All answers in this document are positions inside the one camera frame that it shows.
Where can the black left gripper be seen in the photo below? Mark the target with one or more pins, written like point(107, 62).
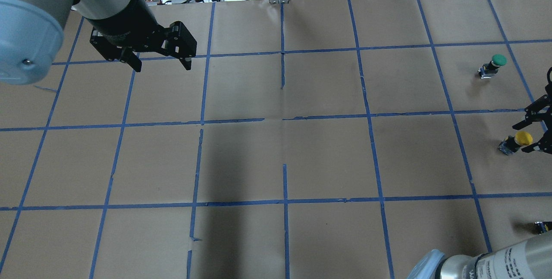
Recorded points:
point(122, 22)

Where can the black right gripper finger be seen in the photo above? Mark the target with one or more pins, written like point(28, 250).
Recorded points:
point(543, 145)
point(538, 111)

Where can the yellow push button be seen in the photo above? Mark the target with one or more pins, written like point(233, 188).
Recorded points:
point(513, 143)

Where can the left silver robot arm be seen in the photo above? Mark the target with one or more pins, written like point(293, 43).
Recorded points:
point(31, 35)

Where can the green push button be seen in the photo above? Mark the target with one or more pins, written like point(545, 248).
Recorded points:
point(490, 69)

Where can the brown paper table cover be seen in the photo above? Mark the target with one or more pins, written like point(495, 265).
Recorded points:
point(337, 139)

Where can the small black switch block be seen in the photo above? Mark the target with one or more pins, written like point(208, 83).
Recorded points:
point(542, 226)

